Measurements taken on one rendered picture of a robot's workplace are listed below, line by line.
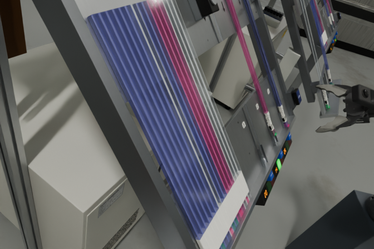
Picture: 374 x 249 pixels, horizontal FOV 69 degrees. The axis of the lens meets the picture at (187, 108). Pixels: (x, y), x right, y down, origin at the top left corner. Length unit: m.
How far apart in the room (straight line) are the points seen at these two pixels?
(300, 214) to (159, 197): 1.42
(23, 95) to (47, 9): 0.61
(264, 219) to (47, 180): 1.19
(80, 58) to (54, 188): 0.44
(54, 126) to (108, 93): 0.52
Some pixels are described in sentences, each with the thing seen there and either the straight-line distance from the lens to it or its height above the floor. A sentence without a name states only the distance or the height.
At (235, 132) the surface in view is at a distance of 0.70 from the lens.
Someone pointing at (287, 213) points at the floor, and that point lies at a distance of 1.77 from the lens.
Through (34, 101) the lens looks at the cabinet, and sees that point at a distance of 1.00.
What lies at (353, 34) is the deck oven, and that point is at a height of 0.25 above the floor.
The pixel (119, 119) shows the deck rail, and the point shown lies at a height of 0.98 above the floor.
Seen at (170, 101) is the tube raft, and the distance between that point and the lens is 0.49.
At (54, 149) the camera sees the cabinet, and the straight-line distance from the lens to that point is 0.85.
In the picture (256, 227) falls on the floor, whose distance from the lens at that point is 1.62.
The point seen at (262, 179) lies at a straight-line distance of 0.78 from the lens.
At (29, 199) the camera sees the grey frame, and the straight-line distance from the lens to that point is 0.94.
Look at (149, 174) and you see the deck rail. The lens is 0.45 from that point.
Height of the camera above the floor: 1.28
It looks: 39 degrees down
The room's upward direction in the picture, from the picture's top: 20 degrees clockwise
